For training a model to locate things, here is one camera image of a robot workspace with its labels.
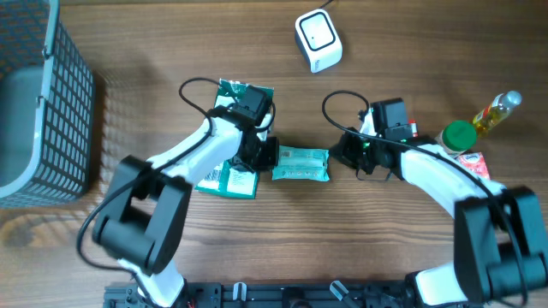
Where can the green gloves package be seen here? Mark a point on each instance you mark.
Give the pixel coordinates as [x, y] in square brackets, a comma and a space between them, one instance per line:
[226, 180]

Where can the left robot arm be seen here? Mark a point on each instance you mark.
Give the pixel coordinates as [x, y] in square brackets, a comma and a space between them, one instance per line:
[142, 217]

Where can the green white round can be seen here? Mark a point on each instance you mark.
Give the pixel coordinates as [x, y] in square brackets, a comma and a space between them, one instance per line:
[457, 137]

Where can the light green wipes pack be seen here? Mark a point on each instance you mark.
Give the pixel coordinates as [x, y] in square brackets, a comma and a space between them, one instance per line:
[301, 164]

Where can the yellow liquid glass bottle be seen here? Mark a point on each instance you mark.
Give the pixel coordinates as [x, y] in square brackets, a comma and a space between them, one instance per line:
[498, 110]

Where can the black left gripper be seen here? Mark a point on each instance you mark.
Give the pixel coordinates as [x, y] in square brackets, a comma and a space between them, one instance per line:
[271, 160]

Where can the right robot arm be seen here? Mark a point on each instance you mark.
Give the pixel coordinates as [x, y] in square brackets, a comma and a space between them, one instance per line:
[500, 241]

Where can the red white stick sachet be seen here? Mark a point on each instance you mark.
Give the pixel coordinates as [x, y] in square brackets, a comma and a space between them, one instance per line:
[414, 128]

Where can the white barcode scanner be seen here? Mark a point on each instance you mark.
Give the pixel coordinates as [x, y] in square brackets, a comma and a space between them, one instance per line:
[318, 41]

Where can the grey plastic mesh basket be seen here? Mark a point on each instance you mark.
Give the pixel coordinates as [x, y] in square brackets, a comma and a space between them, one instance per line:
[47, 106]

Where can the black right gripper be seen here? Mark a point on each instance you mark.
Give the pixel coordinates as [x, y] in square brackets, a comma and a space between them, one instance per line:
[342, 151]

